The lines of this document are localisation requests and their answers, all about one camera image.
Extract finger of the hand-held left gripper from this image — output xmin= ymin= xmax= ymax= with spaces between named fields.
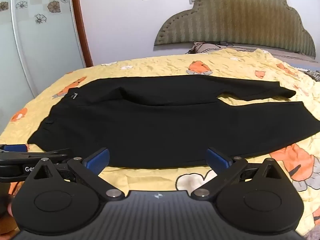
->
xmin=0 ymin=148 xmax=73 ymax=167
xmin=0 ymin=144 xmax=28 ymax=153

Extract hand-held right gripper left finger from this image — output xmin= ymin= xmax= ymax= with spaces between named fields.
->
xmin=24 ymin=148 xmax=125 ymax=201

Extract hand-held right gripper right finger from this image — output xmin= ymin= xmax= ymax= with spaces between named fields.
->
xmin=191 ymin=148 xmax=297 ymax=201

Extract black pants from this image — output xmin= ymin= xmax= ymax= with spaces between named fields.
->
xmin=27 ymin=74 xmax=320 ymax=169

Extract person's left hand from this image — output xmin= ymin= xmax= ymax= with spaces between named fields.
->
xmin=5 ymin=198 xmax=14 ymax=218

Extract flower print wardrobe door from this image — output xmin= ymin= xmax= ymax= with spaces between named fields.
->
xmin=0 ymin=0 xmax=87 ymax=134

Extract patterned pillow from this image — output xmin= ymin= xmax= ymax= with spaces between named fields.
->
xmin=186 ymin=41 xmax=253 ymax=54

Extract yellow printed blanket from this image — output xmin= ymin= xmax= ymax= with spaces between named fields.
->
xmin=0 ymin=47 xmax=320 ymax=238

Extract striped cloth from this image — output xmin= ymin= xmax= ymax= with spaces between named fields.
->
xmin=304 ymin=70 xmax=320 ymax=82

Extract black cable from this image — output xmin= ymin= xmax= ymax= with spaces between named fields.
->
xmin=194 ymin=41 xmax=273 ymax=53

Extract brown wooden door frame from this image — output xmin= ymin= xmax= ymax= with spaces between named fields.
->
xmin=69 ymin=0 xmax=94 ymax=68

